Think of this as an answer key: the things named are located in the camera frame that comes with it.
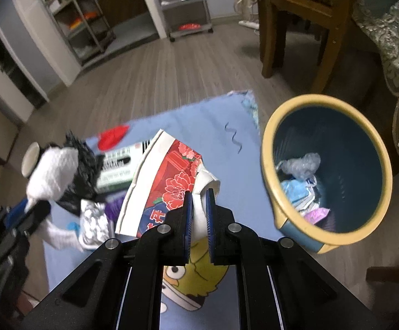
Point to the blue cartoon cloth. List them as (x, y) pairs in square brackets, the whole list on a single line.
[(224, 131)]

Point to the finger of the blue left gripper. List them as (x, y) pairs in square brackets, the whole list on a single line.
[(16, 212)]

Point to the metal storage rack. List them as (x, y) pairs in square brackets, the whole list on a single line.
[(82, 25)]

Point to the wooden chair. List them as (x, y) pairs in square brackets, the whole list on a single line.
[(302, 24)]

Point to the green white toothpaste box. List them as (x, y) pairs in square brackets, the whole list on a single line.
[(119, 167)]

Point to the black plastic bag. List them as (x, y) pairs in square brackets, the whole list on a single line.
[(83, 186)]

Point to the yellow rimmed blue trash bin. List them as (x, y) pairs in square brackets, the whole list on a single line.
[(354, 179)]

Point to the purple spray bottle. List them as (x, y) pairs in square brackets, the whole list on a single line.
[(113, 205)]

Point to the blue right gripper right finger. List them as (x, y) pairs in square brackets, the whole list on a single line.
[(210, 216)]

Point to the silver foil wrapper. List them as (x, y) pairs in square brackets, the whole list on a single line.
[(95, 227)]

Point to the white power strip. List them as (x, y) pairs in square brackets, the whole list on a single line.
[(249, 24)]

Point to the red floral paper cup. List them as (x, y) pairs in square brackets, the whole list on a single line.
[(167, 171)]

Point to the trash pile inside bin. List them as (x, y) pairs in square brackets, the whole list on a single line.
[(302, 187)]

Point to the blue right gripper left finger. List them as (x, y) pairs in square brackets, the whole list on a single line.
[(187, 211)]

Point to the grey wheeled shelf cart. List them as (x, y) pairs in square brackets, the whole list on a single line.
[(185, 17)]

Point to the black mug white inside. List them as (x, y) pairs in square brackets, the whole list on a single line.
[(30, 159)]

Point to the white tissue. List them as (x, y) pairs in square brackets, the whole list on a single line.
[(49, 181)]

